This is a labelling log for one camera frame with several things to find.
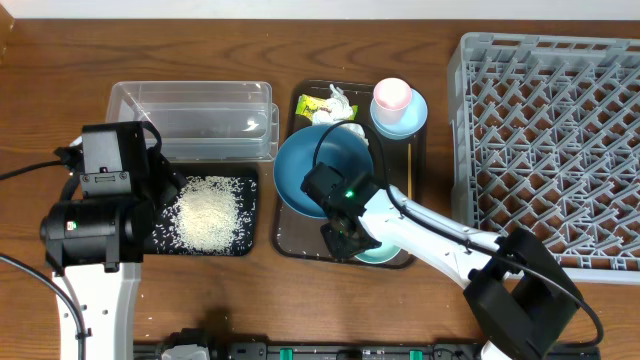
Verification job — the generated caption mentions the black plastic tray bin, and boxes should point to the black plastic tray bin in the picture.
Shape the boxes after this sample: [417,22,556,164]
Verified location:
[142,163,260,258]

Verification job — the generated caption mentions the light blue bowl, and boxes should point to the light blue bowl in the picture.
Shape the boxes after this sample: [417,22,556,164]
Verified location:
[370,89,428,140]

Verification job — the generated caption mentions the clear plastic bin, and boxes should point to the clear plastic bin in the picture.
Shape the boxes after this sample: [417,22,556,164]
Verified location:
[106,81,279,162]

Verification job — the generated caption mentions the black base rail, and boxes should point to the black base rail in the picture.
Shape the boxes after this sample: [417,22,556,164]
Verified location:
[132,327,601,360]

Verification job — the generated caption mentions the white rice pile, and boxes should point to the white rice pile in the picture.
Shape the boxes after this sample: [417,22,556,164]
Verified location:
[152,174,259,255]

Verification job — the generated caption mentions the crumpled white tissue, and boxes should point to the crumpled white tissue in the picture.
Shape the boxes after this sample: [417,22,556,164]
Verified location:
[309,84,356,125]

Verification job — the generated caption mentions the pink plastic cup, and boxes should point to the pink plastic cup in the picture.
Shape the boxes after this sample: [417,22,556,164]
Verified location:
[373,78,412,125]

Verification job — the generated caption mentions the mint green bowl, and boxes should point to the mint green bowl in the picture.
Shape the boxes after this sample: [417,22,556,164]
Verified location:
[355,244,401,264]

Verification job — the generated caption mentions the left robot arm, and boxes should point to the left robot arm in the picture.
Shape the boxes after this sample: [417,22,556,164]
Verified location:
[40,121,186,359]

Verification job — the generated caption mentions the grey dishwasher rack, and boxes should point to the grey dishwasher rack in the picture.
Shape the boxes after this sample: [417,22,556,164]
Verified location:
[447,32,639,285]

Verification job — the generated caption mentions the yellow green snack wrapper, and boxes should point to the yellow green snack wrapper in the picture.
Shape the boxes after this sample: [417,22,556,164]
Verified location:
[295,94,358,120]

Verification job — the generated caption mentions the dark brown serving tray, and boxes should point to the dark brown serving tray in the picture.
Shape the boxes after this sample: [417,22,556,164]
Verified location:
[271,80,427,263]

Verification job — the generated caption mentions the dark blue plate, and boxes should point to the dark blue plate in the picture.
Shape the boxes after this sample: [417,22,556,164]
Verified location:
[274,125,374,219]

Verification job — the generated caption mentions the wooden chopstick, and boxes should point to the wooden chopstick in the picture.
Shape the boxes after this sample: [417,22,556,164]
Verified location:
[407,143,413,199]

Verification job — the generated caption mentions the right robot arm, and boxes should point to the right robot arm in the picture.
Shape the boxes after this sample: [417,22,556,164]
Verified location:
[301,163,583,359]

